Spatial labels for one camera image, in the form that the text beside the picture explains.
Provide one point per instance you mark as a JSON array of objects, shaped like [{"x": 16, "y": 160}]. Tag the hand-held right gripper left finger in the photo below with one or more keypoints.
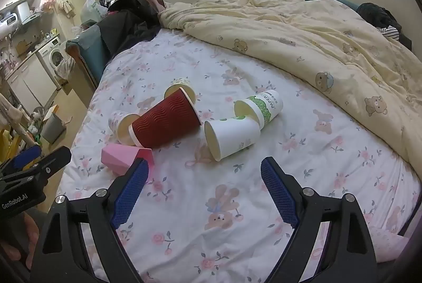
[{"x": 130, "y": 194}]

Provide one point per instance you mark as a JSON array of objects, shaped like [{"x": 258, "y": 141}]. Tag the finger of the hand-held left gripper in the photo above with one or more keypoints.
[
  {"x": 54, "y": 161},
  {"x": 23, "y": 158}
]

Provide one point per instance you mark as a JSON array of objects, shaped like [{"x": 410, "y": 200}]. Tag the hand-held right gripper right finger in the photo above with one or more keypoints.
[{"x": 278, "y": 194}]

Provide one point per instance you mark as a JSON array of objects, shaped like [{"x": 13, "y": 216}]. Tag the pink faceted cup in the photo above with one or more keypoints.
[{"x": 118, "y": 158}]

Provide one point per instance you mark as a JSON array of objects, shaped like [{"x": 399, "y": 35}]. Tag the plain white paper cup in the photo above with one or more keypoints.
[{"x": 234, "y": 136}]

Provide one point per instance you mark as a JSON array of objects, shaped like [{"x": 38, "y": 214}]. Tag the small floral paper cup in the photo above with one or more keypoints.
[{"x": 118, "y": 119}]

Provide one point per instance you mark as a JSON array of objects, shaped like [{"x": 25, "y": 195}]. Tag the red ribbed paper cup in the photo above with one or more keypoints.
[{"x": 165, "y": 121}]

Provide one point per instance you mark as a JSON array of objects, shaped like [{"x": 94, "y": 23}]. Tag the green print white paper cup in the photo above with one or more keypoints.
[{"x": 263, "y": 105}]

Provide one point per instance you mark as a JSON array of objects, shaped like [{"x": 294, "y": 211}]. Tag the small yellow print paper cup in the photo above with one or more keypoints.
[{"x": 180, "y": 83}]

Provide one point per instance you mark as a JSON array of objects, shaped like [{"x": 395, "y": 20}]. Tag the person's left hand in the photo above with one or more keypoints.
[{"x": 30, "y": 233}]

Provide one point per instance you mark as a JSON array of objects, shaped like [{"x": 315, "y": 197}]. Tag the yellow bag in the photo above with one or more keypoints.
[{"x": 8, "y": 144}]

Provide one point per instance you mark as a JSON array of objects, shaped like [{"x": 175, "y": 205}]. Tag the grey waste bin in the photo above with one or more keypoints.
[{"x": 52, "y": 128}]

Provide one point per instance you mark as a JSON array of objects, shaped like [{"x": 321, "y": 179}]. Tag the white floor cabinet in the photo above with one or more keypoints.
[{"x": 31, "y": 85}]

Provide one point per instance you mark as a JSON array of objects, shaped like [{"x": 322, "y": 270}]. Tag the cloth on washing machine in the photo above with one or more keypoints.
[{"x": 66, "y": 68}]

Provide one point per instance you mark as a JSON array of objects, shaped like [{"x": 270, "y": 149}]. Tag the white washing machine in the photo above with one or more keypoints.
[{"x": 49, "y": 55}]

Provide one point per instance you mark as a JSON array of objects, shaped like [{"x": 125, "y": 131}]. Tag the teal bed footboard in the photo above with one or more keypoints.
[{"x": 89, "y": 43}]

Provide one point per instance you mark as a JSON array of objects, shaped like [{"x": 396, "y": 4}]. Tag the white water heater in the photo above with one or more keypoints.
[{"x": 22, "y": 11}]

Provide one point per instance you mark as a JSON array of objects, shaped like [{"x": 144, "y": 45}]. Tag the hanging beige cloth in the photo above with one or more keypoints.
[{"x": 66, "y": 7}]

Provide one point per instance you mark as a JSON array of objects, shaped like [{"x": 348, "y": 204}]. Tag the white plastic bag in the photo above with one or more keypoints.
[{"x": 90, "y": 11}]

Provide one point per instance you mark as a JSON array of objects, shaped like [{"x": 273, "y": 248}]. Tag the black clothes pile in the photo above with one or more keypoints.
[{"x": 132, "y": 26}]

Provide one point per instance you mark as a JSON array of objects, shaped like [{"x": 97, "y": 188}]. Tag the cream bear print duvet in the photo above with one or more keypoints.
[{"x": 296, "y": 39}]

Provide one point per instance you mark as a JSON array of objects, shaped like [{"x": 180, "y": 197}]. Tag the striped garment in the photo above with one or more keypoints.
[{"x": 389, "y": 31}]

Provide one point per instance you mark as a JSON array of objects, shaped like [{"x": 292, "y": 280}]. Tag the dark clothes heap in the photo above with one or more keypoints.
[{"x": 376, "y": 14}]

